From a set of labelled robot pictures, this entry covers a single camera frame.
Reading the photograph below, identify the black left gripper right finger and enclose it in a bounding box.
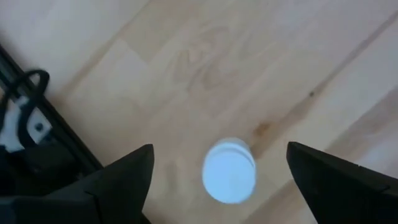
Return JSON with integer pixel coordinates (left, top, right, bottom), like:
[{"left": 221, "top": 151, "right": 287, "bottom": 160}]
[{"left": 285, "top": 141, "right": 398, "bottom": 224}]

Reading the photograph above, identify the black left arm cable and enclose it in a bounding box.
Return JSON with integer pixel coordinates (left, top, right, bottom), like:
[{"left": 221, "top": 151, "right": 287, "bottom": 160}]
[{"left": 0, "top": 68, "right": 51, "bottom": 147}]

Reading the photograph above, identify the white pill bottle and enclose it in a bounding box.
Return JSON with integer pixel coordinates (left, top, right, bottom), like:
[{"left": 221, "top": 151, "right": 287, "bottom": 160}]
[{"left": 201, "top": 137, "right": 257, "bottom": 205}]

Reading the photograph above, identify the silver metal bracket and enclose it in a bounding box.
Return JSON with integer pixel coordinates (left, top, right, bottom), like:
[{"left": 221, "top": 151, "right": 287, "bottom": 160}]
[{"left": 0, "top": 95, "right": 53, "bottom": 154}]

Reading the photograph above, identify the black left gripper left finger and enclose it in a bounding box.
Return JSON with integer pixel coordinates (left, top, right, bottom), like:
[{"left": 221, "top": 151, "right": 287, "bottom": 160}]
[{"left": 0, "top": 143, "right": 155, "bottom": 224}]

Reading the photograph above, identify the black metal table frame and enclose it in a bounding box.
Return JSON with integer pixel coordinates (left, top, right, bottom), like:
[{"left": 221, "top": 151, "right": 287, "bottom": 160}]
[{"left": 0, "top": 43, "right": 105, "bottom": 197}]

